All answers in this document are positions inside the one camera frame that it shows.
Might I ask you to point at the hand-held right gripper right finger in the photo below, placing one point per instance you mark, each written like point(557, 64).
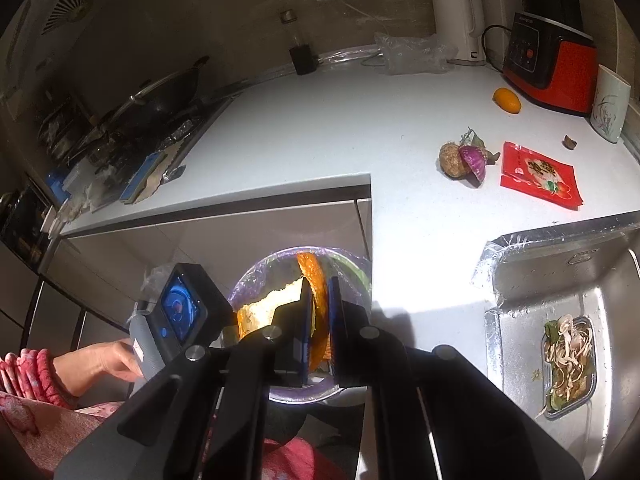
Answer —
point(334, 330)

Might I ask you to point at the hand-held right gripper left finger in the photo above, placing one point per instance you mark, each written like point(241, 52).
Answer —
point(295, 340)

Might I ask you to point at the orange peel piece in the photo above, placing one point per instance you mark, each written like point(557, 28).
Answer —
point(265, 310)

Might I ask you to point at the curled orange foam fruit net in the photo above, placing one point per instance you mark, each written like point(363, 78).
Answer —
point(317, 285)

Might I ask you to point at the trash bin with purple bag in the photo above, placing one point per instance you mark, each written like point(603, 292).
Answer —
point(260, 280)

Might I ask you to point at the brown taro piece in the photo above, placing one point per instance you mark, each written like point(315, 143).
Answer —
point(450, 160)

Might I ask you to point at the purple onion piece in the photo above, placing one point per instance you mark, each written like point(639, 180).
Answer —
point(472, 162)

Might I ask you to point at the wilted green leaf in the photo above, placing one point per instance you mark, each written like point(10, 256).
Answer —
point(477, 139)

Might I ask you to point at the red snack packet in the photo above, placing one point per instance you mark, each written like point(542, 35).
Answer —
point(542, 175)

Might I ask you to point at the tangerine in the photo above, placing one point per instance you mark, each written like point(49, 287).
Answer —
point(506, 100)

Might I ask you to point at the small brown chestnut shell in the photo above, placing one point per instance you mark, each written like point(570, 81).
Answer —
point(569, 142)

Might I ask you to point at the person's left forearm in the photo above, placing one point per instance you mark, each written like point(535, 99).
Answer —
point(35, 375)

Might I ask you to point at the person's left hand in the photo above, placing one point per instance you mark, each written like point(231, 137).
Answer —
point(105, 360)

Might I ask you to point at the green vegetable leaf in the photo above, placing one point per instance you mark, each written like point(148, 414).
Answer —
point(350, 267)

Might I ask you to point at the blue sharpening stone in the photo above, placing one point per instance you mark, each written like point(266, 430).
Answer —
point(142, 177)

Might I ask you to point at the gas stove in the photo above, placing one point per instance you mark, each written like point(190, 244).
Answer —
point(125, 145)

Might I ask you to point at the person's pink patterned clothing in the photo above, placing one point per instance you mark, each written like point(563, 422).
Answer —
point(40, 435)

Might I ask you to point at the stainless steel sink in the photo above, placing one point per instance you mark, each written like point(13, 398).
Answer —
point(525, 340)

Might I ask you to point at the black wok with lid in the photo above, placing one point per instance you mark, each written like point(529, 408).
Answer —
point(160, 102)

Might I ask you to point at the food container with leftovers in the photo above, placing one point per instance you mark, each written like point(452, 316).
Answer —
point(570, 370)

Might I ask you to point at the glass bottle with dark liquid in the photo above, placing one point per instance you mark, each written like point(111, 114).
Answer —
point(302, 60)

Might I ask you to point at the clear plastic bag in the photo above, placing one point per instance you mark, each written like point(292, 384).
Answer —
point(415, 55)

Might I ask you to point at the range hood with fan pattern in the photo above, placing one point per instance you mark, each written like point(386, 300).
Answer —
point(70, 5)

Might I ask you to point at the red and black blender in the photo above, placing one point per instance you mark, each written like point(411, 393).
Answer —
point(550, 70)

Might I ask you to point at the white electric kettle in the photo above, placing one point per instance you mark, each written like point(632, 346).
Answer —
point(457, 15)

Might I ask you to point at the white cup with plant print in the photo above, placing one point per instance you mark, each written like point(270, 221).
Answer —
point(610, 105)

